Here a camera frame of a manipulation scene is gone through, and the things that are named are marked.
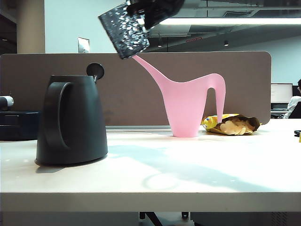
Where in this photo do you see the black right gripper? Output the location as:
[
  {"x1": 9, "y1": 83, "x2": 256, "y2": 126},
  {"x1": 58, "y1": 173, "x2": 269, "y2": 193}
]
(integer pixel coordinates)
[{"x1": 126, "y1": 0, "x2": 185, "y2": 29}]

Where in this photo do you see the purple textured glass cup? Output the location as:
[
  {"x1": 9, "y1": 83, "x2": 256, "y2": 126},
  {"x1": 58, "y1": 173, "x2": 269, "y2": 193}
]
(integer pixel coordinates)
[{"x1": 98, "y1": 1, "x2": 151, "y2": 60}]

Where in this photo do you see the black plastic watering kettle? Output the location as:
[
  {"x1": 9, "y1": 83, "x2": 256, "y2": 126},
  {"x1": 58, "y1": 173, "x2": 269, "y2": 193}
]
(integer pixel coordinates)
[{"x1": 35, "y1": 63, "x2": 109, "y2": 166}]

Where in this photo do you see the brown desk divider panel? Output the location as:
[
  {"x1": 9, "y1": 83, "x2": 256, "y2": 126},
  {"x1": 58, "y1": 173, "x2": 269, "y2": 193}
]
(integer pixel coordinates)
[{"x1": 0, "y1": 51, "x2": 272, "y2": 127}]

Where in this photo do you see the white ceiling light strip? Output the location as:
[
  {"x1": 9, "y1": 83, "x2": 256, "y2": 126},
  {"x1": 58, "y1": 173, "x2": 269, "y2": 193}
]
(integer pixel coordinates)
[{"x1": 159, "y1": 17, "x2": 301, "y2": 25}]

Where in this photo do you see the pink plastic watering can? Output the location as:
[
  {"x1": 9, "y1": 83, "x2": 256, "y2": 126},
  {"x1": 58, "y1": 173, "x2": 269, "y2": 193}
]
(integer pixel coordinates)
[{"x1": 133, "y1": 54, "x2": 227, "y2": 138}]

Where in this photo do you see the yellow open chip bag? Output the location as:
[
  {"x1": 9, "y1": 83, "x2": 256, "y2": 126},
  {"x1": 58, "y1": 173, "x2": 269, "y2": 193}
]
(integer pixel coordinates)
[{"x1": 202, "y1": 113, "x2": 261, "y2": 136}]

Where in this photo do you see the black and white cylinder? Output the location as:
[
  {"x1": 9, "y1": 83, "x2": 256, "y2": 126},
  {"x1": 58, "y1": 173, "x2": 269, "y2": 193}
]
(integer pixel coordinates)
[{"x1": 0, "y1": 96, "x2": 14, "y2": 111}]

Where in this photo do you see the black box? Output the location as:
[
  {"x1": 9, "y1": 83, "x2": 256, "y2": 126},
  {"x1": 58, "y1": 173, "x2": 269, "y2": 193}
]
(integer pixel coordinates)
[{"x1": 0, "y1": 111, "x2": 40, "y2": 141}]

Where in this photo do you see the computer monitor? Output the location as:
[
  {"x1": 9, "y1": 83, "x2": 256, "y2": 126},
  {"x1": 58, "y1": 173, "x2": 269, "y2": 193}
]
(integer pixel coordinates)
[{"x1": 270, "y1": 83, "x2": 293, "y2": 104}]

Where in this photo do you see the person in white shirt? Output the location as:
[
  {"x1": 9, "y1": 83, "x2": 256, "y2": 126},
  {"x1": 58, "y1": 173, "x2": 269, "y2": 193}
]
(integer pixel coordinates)
[{"x1": 284, "y1": 79, "x2": 301, "y2": 119}]

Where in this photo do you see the black office chair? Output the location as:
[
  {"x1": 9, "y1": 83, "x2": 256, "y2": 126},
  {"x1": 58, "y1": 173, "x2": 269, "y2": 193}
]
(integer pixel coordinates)
[{"x1": 288, "y1": 101, "x2": 301, "y2": 119}]

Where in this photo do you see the black table leg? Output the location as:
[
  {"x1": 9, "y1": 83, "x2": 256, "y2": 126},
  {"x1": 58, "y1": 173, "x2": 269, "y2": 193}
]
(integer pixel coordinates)
[{"x1": 138, "y1": 211, "x2": 164, "y2": 226}]

